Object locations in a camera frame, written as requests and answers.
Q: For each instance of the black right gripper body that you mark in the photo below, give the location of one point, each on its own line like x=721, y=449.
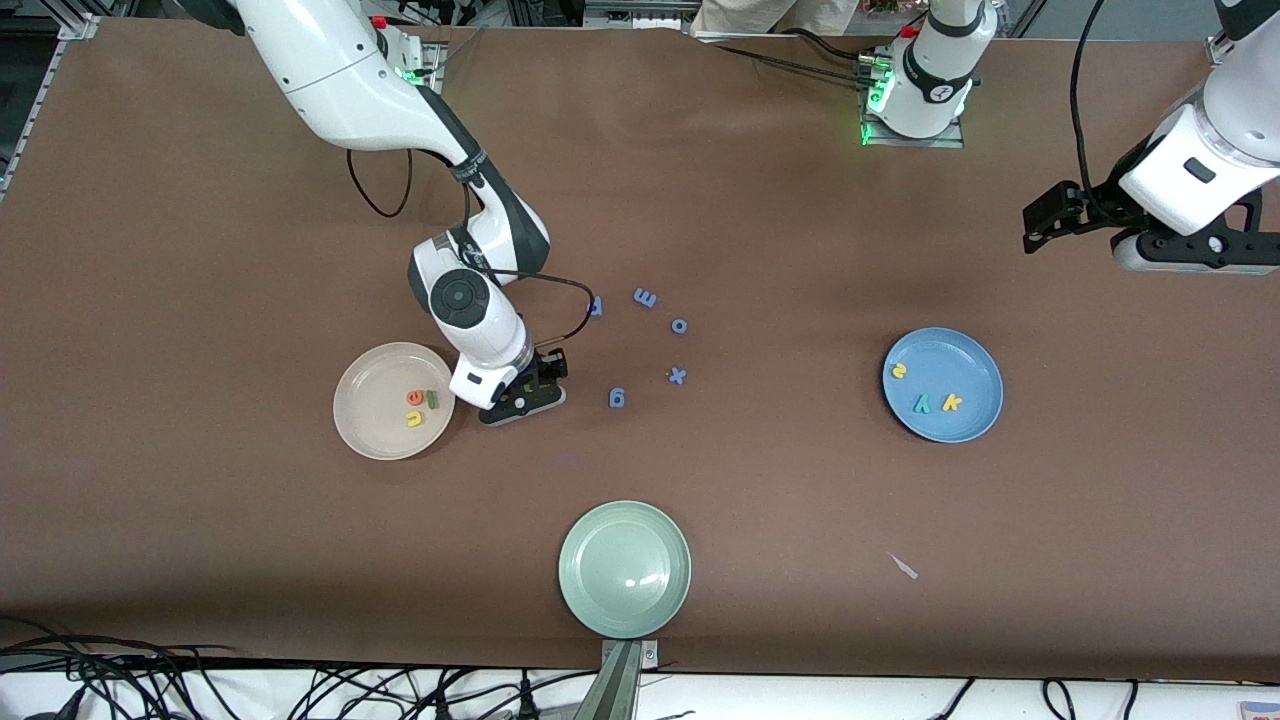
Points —
x=546, y=368

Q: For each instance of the yellow letter k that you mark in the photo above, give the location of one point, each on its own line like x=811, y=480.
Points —
x=951, y=403

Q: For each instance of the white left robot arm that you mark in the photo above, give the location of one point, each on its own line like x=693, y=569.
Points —
x=930, y=90

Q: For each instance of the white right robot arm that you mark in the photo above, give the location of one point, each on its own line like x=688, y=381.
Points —
x=340, y=80

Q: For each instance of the blue letter m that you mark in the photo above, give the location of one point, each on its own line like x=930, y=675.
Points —
x=645, y=297

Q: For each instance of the blue plate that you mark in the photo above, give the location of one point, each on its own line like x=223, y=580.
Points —
x=950, y=360

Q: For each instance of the beige plate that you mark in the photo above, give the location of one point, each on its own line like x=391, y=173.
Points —
x=370, y=420

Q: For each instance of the green plate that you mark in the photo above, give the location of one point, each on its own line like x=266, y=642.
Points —
x=624, y=569

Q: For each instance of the person in beige clothes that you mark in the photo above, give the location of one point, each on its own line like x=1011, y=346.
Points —
x=775, y=14

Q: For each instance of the grey paper scrap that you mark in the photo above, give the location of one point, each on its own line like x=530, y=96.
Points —
x=905, y=567

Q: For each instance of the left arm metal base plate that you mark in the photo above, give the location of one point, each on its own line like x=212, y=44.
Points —
x=955, y=142

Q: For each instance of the aluminium frame rail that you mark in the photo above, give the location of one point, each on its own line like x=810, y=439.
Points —
x=50, y=95
x=1215, y=45

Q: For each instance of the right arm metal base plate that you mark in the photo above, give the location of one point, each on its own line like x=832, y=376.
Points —
x=432, y=70

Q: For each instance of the grey metal camera post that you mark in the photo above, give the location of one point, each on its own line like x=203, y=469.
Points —
x=615, y=690

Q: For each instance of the black metal frame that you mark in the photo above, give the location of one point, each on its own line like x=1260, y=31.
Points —
x=545, y=10

